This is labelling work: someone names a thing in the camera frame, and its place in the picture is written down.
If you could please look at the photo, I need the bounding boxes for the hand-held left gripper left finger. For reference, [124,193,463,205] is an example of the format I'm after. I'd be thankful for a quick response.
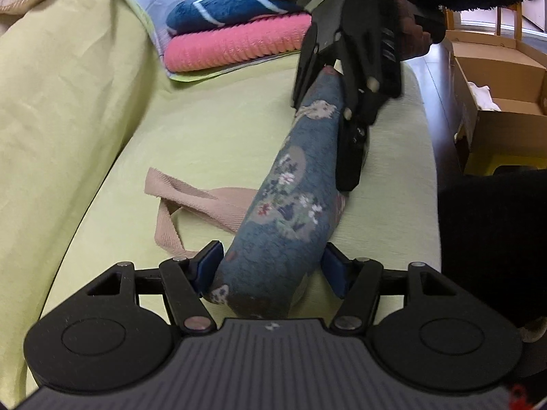
[88,240,224,334]

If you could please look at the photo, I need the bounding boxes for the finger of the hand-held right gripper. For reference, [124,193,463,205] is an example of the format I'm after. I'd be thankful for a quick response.
[335,36,403,193]
[292,21,343,109]

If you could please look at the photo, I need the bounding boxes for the yellow plastic stool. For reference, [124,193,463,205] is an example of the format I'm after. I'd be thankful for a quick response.
[464,154,547,177]

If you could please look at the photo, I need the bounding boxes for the white canvas bag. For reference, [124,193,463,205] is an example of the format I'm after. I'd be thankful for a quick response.
[467,81,502,112]

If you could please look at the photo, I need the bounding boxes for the person's black clothed leg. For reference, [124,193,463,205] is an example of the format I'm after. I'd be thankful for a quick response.
[436,166,547,342]

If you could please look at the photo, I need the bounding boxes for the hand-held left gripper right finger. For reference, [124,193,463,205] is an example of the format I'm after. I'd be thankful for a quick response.
[322,243,460,334]

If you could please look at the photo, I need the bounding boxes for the cardboard box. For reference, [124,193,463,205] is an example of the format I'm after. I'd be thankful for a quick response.
[444,36,547,172]

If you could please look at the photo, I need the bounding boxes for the blue fleece blanket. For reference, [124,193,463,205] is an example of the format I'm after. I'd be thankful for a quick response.
[166,0,307,35]

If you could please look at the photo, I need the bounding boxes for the person's right hand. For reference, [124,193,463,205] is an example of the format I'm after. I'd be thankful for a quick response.
[359,0,432,59]

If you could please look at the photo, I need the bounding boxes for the sofa with green cover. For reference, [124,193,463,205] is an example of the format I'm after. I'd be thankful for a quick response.
[0,0,442,410]

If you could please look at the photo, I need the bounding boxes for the pink ribbed blanket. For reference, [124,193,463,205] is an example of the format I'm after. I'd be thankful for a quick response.
[164,13,313,73]

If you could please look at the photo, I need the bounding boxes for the floral blue-grey shopping bag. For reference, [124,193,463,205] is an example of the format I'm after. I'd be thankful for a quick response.
[145,66,348,319]

